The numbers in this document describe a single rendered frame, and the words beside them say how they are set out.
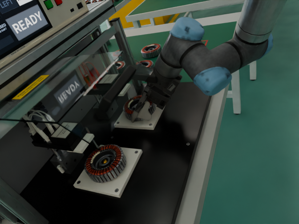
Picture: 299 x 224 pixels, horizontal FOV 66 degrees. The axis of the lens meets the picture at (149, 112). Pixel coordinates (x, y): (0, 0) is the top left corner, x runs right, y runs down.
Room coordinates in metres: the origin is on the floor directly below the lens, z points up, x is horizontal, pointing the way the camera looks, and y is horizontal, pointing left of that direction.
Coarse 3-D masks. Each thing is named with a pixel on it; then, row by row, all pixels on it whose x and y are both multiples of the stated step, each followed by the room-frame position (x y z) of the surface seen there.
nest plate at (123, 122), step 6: (156, 108) 0.65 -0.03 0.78; (156, 114) 0.62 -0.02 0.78; (120, 120) 0.66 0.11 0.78; (126, 120) 0.64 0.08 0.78; (144, 120) 0.61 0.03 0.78; (150, 120) 0.60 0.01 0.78; (156, 120) 0.59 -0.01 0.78; (120, 126) 0.63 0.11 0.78; (126, 126) 0.62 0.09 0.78; (132, 126) 0.60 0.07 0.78; (138, 126) 0.59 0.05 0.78; (144, 126) 0.58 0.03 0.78; (150, 126) 0.57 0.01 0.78
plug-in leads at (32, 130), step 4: (28, 124) 0.54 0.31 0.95; (32, 124) 0.53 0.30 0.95; (48, 124) 0.53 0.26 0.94; (56, 124) 0.55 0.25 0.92; (32, 128) 0.55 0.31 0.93; (36, 128) 0.51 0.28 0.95; (48, 128) 0.53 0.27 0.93; (52, 128) 0.53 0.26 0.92; (56, 128) 0.55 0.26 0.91; (32, 132) 0.54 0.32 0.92; (36, 132) 0.55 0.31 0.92; (40, 132) 0.51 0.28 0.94; (52, 132) 0.52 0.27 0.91; (32, 136) 0.54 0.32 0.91; (36, 136) 0.54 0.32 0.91; (40, 136) 0.55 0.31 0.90; (44, 136) 0.51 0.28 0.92; (36, 140) 0.53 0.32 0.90; (48, 140) 0.51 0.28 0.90
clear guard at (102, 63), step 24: (48, 72) 0.54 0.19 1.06; (72, 72) 0.49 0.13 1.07; (96, 72) 0.45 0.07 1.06; (120, 72) 0.45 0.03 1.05; (144, 72) 0.47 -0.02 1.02; (24, 96) 0.45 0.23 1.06; (48, 96) 0.41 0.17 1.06; (72, 96) 0.38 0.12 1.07; (96, 96) 0.38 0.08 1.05; (120, 96) 0.39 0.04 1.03; (24, 120) 0.36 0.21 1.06; (48, 120) 0.33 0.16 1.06; (72, 120) 0.32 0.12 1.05; (96, 120) 0.33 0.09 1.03; (96, 144) 0.29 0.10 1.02
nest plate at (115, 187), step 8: (128, 152) 0.49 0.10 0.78; (136, 152) 0.48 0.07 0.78; (128, 160) 0.46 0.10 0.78; (136, 160) 0.45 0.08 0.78; (128, 168) 0.43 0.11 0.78; (80, 176) 0.46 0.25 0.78; (88, 176) 0.45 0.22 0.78; (120, 176) 0.41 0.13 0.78; (128, 176) 0.41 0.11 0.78; (80, 184) 0.44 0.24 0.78; (88, 184) 0.43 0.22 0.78; (96, 184) 0.42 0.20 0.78; (104, 184) 0.41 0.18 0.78; (112, 184) 0.40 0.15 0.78; (120, 184) 0.39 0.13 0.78; (104, 192) 0.38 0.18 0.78; (112, 192) 0.37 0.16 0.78; (120, 192) 0.37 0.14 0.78
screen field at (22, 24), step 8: (32, 8) 0.66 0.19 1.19; (16, 16) 0.62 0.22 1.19; (24, 16) 0.63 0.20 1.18; (32, 16) 0.65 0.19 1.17; (40, 16) 0.67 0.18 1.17; (8, 24) 0.59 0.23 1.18; (16, 24) 0.61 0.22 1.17; (24, 24) 0.62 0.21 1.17; (32, 24) 0.64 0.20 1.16; (40, 24) 0.66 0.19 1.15; (16, 32) 0.60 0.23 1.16; (24, 32) 0.61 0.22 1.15; (32, 32) 0.63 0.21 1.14
